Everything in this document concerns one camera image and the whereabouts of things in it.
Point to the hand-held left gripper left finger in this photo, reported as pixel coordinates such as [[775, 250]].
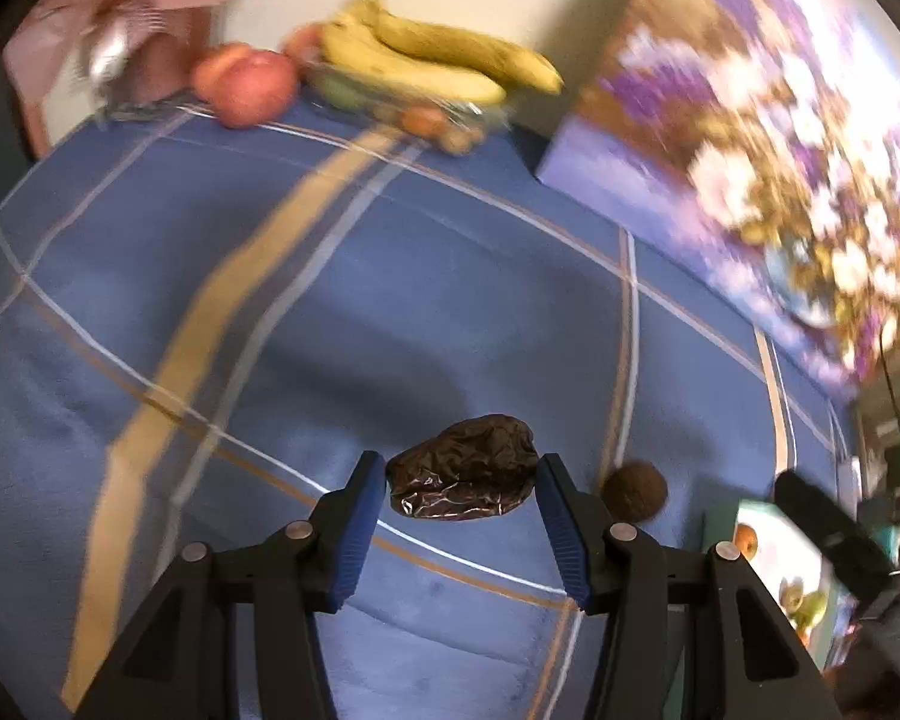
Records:
[[356, 540]]

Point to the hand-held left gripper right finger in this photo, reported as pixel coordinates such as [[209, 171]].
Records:
[[566, 540]]

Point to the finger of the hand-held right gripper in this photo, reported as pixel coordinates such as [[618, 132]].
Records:
[[832, 532]]

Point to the white tray with green rim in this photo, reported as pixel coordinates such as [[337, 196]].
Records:
[[769, 570]]

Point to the large orange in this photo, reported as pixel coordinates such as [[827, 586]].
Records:
[[746, 541]]

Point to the dark brown wrinkled fruit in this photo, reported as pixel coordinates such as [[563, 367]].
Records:
[[461, 472]]

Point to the large green guava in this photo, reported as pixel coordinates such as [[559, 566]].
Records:
[[815, 609]]

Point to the round brown fruit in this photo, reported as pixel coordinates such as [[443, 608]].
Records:
[[634, 491]]

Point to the blue plaid tablecloth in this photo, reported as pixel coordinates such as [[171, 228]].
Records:
[[420, 277]]

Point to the flower painting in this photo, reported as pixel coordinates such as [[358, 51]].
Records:
[[757, 127]]

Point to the glass fruit bowl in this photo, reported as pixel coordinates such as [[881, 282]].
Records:
[[435, 124]]

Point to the red apple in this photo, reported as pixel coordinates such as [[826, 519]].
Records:
[[244, 86]]

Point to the banana bunch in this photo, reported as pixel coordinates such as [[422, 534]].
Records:
[[420, 52]]

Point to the small red fruit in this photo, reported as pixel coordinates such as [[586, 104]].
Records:
[[304, 45]]

